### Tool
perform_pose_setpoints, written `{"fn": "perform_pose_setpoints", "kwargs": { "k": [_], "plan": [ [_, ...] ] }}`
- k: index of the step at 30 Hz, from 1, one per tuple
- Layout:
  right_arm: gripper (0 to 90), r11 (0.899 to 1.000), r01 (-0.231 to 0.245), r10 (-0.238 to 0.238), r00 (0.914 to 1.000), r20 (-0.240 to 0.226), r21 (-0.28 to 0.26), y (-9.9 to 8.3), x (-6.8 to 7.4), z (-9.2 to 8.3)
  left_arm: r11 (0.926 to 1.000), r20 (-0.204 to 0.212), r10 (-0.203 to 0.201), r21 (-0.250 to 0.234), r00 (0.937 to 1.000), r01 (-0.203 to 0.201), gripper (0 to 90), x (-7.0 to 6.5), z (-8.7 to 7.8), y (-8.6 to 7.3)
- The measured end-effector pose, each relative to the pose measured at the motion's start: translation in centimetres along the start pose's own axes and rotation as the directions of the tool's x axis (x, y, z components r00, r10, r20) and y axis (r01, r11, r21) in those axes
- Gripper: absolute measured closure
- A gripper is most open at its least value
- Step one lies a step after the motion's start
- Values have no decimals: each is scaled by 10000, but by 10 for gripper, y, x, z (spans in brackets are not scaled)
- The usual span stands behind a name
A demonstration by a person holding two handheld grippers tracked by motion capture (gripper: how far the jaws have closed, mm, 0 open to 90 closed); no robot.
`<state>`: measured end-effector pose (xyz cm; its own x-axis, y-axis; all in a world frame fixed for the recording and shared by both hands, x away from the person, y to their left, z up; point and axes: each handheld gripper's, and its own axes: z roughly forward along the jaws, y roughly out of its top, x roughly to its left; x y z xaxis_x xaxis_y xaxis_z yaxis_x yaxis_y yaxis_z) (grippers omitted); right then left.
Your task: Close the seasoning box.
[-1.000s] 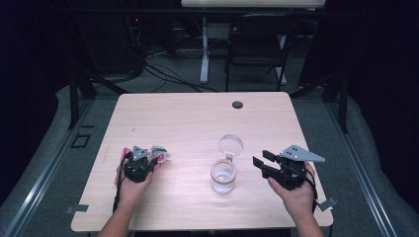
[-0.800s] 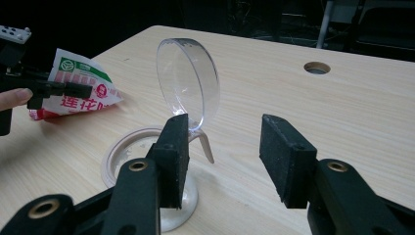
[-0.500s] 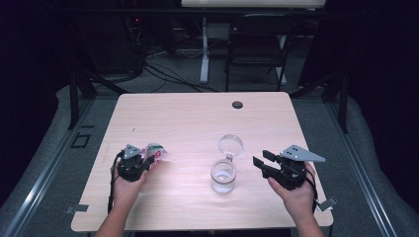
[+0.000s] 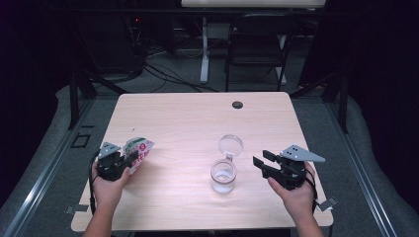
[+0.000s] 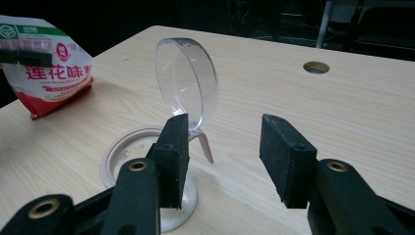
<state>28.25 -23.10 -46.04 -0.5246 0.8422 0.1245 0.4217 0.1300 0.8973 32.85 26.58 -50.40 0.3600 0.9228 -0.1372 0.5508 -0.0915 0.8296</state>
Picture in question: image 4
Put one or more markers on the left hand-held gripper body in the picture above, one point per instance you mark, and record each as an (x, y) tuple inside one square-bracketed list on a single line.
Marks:
[(110, 168)]

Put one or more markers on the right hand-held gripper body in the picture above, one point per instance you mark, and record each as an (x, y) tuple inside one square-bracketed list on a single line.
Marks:
[(290, 174)]

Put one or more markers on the pink plastic bag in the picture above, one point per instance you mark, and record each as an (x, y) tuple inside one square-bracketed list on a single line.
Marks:
[(144, 146)]

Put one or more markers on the clear glass jar with lid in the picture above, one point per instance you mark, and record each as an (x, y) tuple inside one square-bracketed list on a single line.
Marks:
[(224, 181)]

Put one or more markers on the person's left hand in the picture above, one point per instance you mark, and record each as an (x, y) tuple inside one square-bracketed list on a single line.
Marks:
[(108, 194)]

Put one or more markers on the person's right hand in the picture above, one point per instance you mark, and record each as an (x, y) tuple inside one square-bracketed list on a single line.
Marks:
[(298, 200)]

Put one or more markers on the black tape strip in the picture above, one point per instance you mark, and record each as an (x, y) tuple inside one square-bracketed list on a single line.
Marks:
[(87, 126)]

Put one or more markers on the grey tape piece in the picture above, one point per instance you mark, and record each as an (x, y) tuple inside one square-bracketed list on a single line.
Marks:
[(77, 208), (327, 204)]

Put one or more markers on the dark round table grommet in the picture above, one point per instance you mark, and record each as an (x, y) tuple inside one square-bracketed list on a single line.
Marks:
[(237, 105)]

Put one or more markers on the black metal stand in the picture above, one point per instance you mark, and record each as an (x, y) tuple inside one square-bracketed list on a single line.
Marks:
[(74, 98), (343, 105)]

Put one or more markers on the black folding chair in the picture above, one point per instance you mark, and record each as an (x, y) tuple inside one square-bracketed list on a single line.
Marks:
[(257, 42)]

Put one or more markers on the dark equipment with red light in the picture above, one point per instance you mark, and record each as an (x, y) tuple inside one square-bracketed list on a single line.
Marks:
[(108, 42)]

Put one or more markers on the white standing desk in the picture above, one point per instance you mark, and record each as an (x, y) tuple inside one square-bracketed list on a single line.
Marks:
[(253, 3)]

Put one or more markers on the aluminium floor rail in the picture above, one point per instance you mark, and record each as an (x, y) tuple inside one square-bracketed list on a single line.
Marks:
[(42, 184), (362, 171)]

